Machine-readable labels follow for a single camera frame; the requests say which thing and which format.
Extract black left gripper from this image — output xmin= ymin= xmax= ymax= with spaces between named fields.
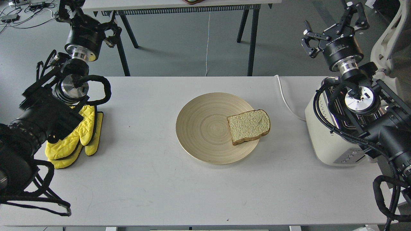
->
xmin=55 ymin=0 xmax=122 ymax=62

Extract white toaster power cable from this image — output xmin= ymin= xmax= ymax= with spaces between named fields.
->
xmin=274 ymin=74 xmax=306 ymax=122

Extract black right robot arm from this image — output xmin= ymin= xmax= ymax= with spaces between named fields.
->
xmin=301 ymin=3 xmax=410 ymax=230

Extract slice of toast bread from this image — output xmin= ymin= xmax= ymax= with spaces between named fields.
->
xmin=226 ymin=109 xmax=271 ymax=146

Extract brown object on background table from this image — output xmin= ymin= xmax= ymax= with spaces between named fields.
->
xmin=183 ymin=0 xmax=204 ymax=5

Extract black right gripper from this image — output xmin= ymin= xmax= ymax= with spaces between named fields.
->
xmin=301 ymin=2 xmax=370 ymax=72

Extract yellow oven mitt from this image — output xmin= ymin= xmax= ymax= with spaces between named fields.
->
xmin=47 ymin=111 xmax=104 ymax=169
xmin=45 ymin=105 xmax=97 ymax=160

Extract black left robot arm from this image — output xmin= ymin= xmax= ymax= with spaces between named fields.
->
xmin=0 ymin=0 xmax=122 ymax=217

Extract yellow oven mitt upper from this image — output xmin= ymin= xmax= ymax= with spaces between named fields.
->
xmin=45 ymin=105 xmax=97 ymax=160

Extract round bamboo plate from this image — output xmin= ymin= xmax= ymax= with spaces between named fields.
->
xmin=176 ymin=92 xmax=259 ymax=164

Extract cables and adapters on floor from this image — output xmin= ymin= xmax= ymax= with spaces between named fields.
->
xmin=0 ymin=0 xmax=61 ymax=34

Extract white background table black legs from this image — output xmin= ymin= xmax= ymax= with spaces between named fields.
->
xmin=82 ymin=0 xmax=281 ymax=76

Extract yellow oven mitt lower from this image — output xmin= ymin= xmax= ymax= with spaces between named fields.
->
xmin=47 ymin=111 xmax=104 ymax=169

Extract cream white toaster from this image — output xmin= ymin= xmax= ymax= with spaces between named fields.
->
xmin=305 ymin=87 xmax=367 ymax=167

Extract thin white hanging cable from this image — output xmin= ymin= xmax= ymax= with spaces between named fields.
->
xmin=205 ymin=12 xmax=211 ymax=77

